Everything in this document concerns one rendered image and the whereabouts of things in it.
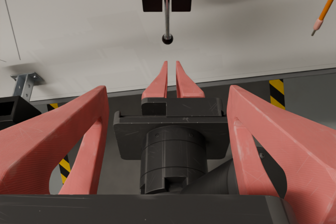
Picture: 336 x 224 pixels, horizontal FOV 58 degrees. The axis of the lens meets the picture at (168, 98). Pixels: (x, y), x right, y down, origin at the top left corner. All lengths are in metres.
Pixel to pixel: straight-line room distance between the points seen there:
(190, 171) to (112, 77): 0.33
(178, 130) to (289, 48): 0.29
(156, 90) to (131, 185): 1.39
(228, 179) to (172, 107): 0.11
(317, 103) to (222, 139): 1.24
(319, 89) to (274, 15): 1.08
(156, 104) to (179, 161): 0.06
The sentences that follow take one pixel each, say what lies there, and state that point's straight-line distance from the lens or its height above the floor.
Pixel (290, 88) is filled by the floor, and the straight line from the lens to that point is 1.46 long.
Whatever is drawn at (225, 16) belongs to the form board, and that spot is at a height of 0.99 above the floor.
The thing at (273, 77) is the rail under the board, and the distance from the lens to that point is 0.55.
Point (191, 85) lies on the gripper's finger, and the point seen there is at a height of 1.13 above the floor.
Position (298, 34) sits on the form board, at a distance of 0.47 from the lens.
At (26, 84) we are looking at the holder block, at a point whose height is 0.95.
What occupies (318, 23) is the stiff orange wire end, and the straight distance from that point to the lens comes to 0.30.
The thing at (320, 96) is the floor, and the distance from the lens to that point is 1.50.
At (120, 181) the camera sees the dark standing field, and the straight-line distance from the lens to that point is 1.65.
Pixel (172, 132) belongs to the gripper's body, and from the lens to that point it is 0.25.
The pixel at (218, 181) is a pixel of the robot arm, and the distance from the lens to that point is 0.17.
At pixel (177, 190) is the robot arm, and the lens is 0.24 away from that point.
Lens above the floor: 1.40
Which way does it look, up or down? 76 degrees down
